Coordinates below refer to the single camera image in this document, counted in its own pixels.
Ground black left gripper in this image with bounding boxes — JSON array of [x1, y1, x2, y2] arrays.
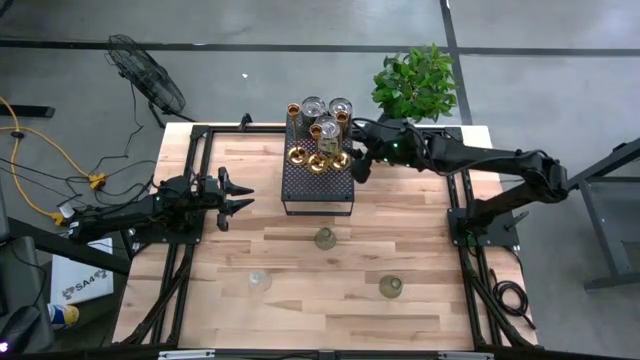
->
[[192, 166, 256, 233]]

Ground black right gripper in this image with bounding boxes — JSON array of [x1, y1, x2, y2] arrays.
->
[[348, 119, 404, 184]]

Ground medium gold candlestick holder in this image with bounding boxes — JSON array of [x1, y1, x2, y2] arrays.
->
[[329, 110, 354, 173]]

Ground short gold candlestick holder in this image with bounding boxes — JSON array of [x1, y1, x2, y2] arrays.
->
[[305, 123, 331, 175]]

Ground tall gold candlestick holder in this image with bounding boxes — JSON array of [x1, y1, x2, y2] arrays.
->
[[285, 102, 310, 167]]

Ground clear ribbed glass candle holder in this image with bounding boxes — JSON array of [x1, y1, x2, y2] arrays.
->
[[248, 269, 274, 295]]

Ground green ribbed glass candle holder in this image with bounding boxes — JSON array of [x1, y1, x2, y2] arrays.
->
[[378, 274, 404, 300], [313, 227, 338, 252]]

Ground black perforated metal shelf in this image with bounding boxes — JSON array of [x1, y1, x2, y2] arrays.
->
[[280, 117, 356, 217]]

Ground green potted plant black pot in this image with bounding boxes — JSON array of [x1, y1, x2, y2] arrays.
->
[[370, 43, 459, 126]]

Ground black floor fan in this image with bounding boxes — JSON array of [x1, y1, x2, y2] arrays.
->
[[103, 33, 199, 130]]

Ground grey power adapter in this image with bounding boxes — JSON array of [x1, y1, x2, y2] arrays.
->
[[55, 201, 81, 221]]

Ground white printed cardboard box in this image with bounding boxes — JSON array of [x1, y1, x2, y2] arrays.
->
[[49, 237, 115, 306]]

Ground yellow blue white bottle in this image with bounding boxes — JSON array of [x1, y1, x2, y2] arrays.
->
[[47, 301, 81, 330]]

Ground black flat floor bar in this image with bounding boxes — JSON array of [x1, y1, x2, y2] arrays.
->
[[0, 104, 56, 120]]

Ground dark grey desk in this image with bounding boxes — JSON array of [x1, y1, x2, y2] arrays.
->
[[0, 179, 132, 360]]

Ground black computer mouse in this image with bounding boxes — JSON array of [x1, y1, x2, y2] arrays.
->
[[0, 305, 41, 355]]

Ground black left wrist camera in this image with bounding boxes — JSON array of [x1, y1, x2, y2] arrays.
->
[[198, 174, 222, 201]]

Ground black aluminium table frame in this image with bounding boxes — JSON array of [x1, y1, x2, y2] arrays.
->
[[112, 124, 539, 351]]

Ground yellow extension cable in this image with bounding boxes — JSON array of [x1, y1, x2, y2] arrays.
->
[[0, 96, 108, 226]]

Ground black coiled cable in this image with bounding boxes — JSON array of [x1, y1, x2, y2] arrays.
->
[[491, 268, 537, 331]]

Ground grey metal desk frame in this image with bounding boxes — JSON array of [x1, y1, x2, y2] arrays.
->
[[567, 135, 640, 292]]

